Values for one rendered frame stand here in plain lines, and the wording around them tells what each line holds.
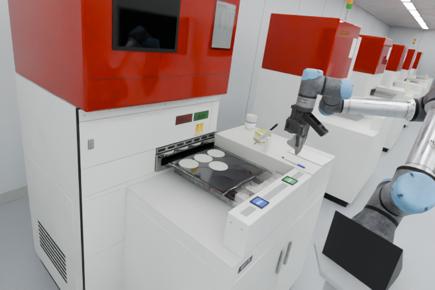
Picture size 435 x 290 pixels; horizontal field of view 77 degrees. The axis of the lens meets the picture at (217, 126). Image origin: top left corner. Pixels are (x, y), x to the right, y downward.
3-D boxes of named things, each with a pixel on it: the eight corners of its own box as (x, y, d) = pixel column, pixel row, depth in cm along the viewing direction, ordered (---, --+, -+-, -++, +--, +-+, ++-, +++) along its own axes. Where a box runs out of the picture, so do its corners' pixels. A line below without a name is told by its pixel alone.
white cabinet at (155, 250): (122, 314, 153) (125, 188, 127) (227, 234, 225) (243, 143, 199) (206, 420, 116) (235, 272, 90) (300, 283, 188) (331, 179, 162)
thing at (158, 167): (154, 171, 139) (155, 154, 135) (211, 150, 171) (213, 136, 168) (156, 172, 137) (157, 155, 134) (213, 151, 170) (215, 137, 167)
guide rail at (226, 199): (173, 171, 146) (174, 166, 145) (176, 171, 147) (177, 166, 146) (251, 219, 117) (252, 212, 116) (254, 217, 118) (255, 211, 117)
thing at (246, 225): (221, 244, 100) (226, 211, 96) (288, 191, 142) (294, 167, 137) (242, 259, 95) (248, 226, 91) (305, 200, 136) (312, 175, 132)
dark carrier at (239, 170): (171, 162, 139) (171, 162, 139) (214, 147, 165) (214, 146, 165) (223, 193, 119) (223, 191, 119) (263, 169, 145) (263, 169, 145)
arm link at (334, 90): (347, 92, 114) (320, 87, 117) (355, 76, 104) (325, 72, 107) (344, 108, 111) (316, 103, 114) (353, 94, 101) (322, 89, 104)
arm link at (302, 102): (319, 98, 112) (311, 100, 106) (316, 109, 114) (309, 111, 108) (301, 93, 117) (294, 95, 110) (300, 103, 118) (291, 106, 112)
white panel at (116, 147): (79, 200, 113) (75, 107, 100) (209, 153, 174) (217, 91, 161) (83, 204, 111) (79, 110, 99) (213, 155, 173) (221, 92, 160)
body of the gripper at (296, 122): (290, 129, 123) (297, 102, 119) (309, 134, 118) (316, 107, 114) (283, 131, 117) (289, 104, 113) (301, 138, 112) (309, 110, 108)
